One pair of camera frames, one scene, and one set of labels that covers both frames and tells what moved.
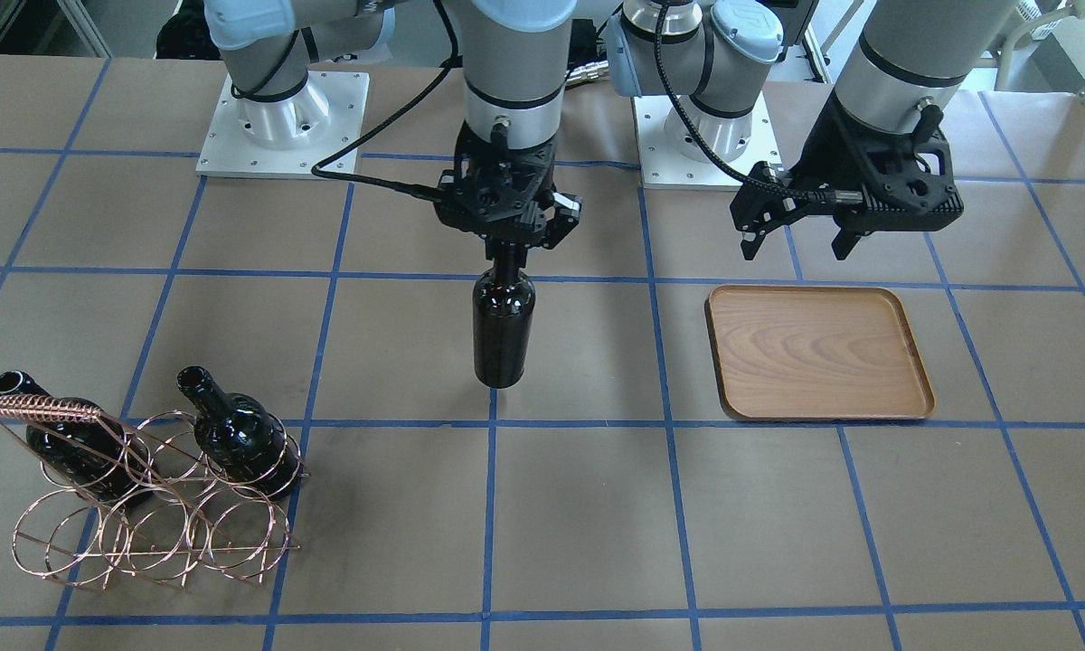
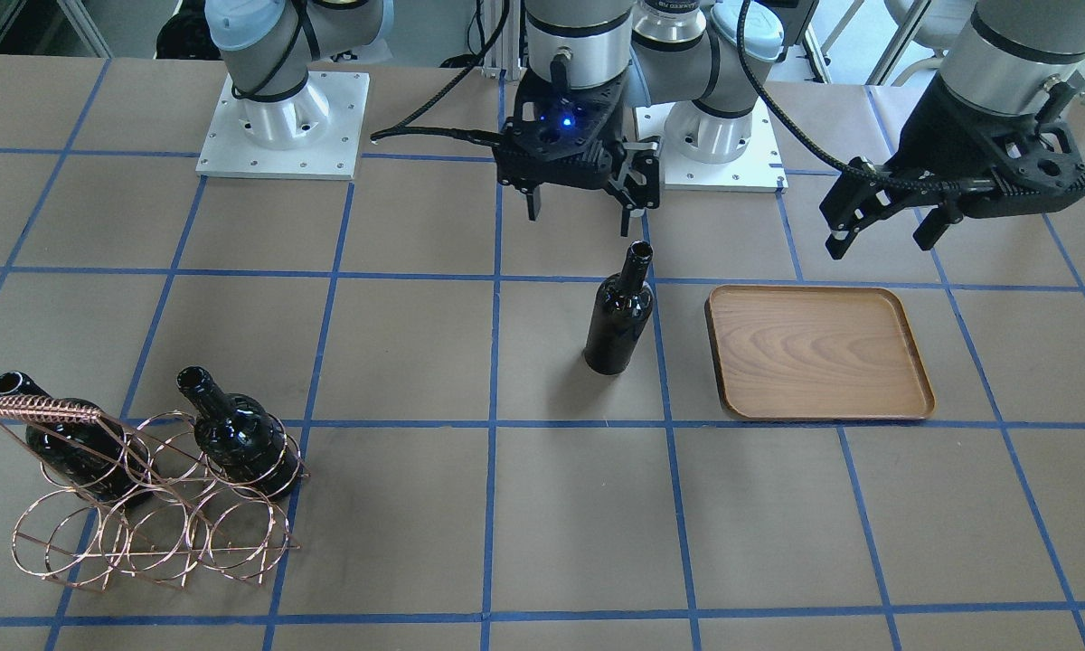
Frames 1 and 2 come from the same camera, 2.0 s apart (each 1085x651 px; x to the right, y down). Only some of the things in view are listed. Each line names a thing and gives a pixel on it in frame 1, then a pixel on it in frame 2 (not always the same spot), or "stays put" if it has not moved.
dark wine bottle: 504,306 to 624,306
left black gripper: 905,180 to 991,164
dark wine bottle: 240,434 stays put
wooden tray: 816,353 stays put
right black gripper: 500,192 to 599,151
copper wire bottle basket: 172,501 stays put
